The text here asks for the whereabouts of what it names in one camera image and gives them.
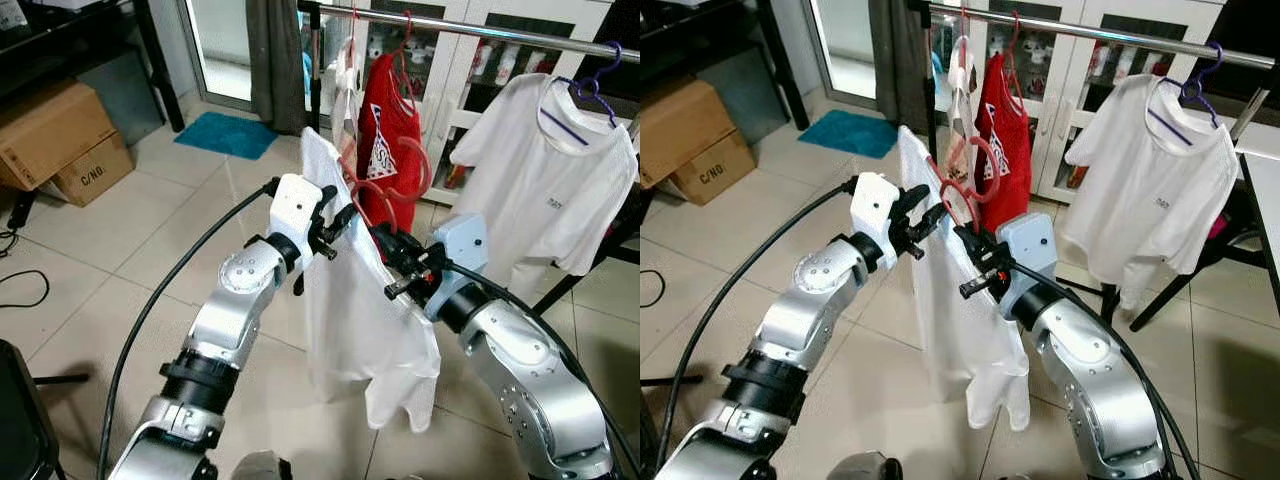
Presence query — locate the thin white t-shirt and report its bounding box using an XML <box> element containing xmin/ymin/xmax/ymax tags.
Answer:
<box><xmin>897</xmin><ymin>125</ymin><xmax>1032</xmax><ymax>432</ymax></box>
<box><xmin>300</xmin><ymin>127</ymin><xmax>442</xmax><ymax>433</ymax></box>

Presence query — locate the red plastic hanger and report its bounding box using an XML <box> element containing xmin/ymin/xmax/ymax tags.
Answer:
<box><xmin>336</xmin><ymin>135</ymin><xmax>435</xmax><ymax>241</ymax></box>
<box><xmin>925</xmin><ymin>135</ymin><xmax>1002</xmax><ymax>239</ymax></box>

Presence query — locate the purple hanger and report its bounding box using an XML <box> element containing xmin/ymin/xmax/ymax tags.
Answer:
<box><xmin>538</xmin><ymin>40</ymin><xmax>624</xmax><ymax>147</ymax></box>
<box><xmin>1146</xmin><ymin>42</ymin><xmax>1225</xmax><ymax>147</ymax></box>

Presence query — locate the teal floor mat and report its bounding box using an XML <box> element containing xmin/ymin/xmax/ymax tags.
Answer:
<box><xmin>798</xmin><ymin>109</ymin><xmax>899</xmax><ymax>159</ymax></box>
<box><xmin>175</xmin><ymin>111</ymin><xmax>280</xmax><ymax>161</ymax></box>

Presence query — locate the red t-shirt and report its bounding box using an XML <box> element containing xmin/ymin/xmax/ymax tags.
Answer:
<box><xmin>357</xmin><ymin>52</ymin><xmax>427</xmax><ymax>237</ymax></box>
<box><xmin>975</xmin><ymin>52</ymin><xmax>1034</xmax><ymax>237</ymax></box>

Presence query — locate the white printed shirt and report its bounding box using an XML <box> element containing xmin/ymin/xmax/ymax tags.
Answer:
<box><xmin>945</xmin><ymin>35</ymin><xmax>982</xmax><ymax>181</ymax></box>
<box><xmin>330</xmin><ymin>38</ymin><xmax>364</xmax><ymax>151</ymax></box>

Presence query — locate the white t-shirt small logo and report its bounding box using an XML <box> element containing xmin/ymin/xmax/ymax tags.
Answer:
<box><xmin>447</xmin><ymin>72</ymin><xmax>639</xmax><ymax>303</ymax></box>
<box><xmin>1062</xmin><ymin>73</ymin><xmax>1242</xmax><ymax>311</ymax></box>

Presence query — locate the grey curtain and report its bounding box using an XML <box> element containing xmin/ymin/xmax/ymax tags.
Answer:
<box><xmin>868</xmin><ymin>0</ymin><xmax>932</xmax><ymax>136</ymax></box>
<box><xmin>246</xmin><ymin>0</ymin><xmax>308</xmax><ymax>136</ymax></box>

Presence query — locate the white glass-door cabinet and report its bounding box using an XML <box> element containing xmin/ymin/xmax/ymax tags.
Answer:
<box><xmin>320</xmin><ymin>0</ymin><xmax>614</xmax><ymax>207</ymax></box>
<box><xmin>935</xmin><ymin>0</ymin><xmax>1227</xmax><ymax>207</ymax></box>

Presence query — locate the small cardboard box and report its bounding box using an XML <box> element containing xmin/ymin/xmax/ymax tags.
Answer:
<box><xmin>672</xmin><ymin>130</ymin><xmax>758</xmax><ymax>206</ymax></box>
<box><xmin>50</xmin><ymin>132</ymin><xmax>136</xmax><ymax>207</ymax></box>

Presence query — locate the grey robot left foot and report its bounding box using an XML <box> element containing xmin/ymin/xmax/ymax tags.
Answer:
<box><xmin>230</xmin><ymin>450</ymin><xmax>293</xmax><ymax>480</ymax></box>
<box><xmin>828</xmin><ymin>452</ymin><xmax>903</xmax><ymax>480</ymax></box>

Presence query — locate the metal clothes rack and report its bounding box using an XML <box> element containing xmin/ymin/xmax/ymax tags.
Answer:
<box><xmin>910</xmin><ymin>0</ymin><xmax>1280</xmax><ymax>326</ymax></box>
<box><xmin>298</xmin><ymin>0</ymin><xmax>641</xmax><ymax>301</ymax></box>

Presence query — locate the large cardboard box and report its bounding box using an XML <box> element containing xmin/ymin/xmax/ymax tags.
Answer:
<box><xmin>640</xmin><ymin>78</ymin><xmax>737</xmax><ymax>189</ymax></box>
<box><xmin>0</xmin><ymin>80</ymin><xmax>120</xmax><ymax>191</ymax></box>

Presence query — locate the black shelf unit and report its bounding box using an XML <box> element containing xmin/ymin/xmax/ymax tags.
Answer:
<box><xmin>640</xmin><ymin>0</ymin><xmax>812</xmax><ymax>132</ymax></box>
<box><xmin>0</xmin><ymin>0</ymin><xmax>187</xmax><ymax>134</ymax></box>

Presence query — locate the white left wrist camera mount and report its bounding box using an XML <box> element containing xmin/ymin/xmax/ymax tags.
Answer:
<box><xmin>850</xmin><ymin>172</ymin><xmax>901</xmax><ymax>247</ymax></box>
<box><xmin>268</xmin><ymin>174</ymin><xmax>324</xmax><ymax>251</ymax></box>

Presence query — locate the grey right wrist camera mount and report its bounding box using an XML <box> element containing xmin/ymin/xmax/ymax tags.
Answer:
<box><xmin>995</xmin><ymin>212</ymin><xmax>1059</xmax><ymax>323</ymax></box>
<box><xmin>425</xmin><ymin>213</ymin><xmax>490</xmax><ymax>321</ymax></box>

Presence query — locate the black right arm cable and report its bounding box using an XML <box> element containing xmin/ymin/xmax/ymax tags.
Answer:
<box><xmin>1013</xmin><ymin>262</ymin><xmax>1199</xmax><ymax>480</ymax></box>
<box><xmin>445</xmin><ymin>262</ymin><xmax>641</xmax><ymax>480</ymax></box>

